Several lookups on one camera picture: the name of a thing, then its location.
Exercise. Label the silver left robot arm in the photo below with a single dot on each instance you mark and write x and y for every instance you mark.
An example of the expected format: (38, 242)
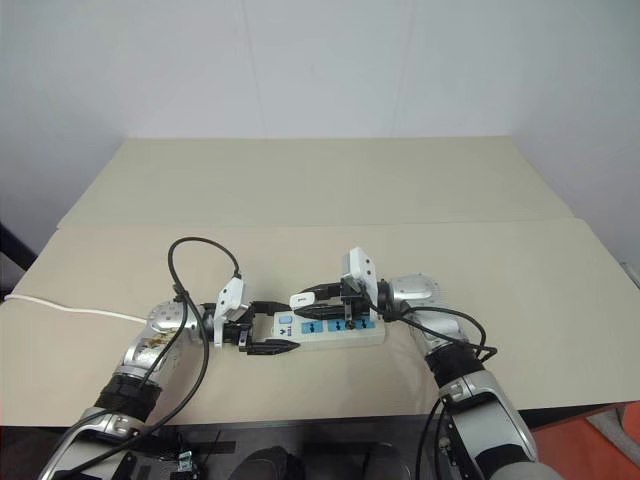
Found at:
(165, 317)

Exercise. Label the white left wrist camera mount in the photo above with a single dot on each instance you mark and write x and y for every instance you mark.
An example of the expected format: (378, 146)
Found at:
(230, 297)

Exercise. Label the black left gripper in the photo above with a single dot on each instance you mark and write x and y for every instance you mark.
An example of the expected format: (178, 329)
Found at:
(235, 331)

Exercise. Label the black side furniture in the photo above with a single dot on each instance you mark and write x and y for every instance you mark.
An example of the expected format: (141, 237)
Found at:
(15, 255)

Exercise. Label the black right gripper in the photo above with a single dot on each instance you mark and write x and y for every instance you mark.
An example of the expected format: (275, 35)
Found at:
(356, 305)

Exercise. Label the white charger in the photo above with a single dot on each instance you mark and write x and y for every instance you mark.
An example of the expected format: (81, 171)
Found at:
(302, 300)

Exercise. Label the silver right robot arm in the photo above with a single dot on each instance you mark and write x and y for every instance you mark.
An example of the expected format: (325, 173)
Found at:
(415, 292)

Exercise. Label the small metal connector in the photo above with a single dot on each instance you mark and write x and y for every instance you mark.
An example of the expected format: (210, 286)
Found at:
(185, 461)

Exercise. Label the white blue power strip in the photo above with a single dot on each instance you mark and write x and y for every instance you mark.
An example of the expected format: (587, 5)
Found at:
(362, 338)

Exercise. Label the dark rounded shape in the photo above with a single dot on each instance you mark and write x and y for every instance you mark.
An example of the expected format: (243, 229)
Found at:
(387, 462)
(272, 462)

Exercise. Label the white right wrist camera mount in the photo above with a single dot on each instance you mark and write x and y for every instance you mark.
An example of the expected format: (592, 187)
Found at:
(361, 267)

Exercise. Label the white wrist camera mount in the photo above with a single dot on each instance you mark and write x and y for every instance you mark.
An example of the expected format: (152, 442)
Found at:
(361, 267)
(230, 297)

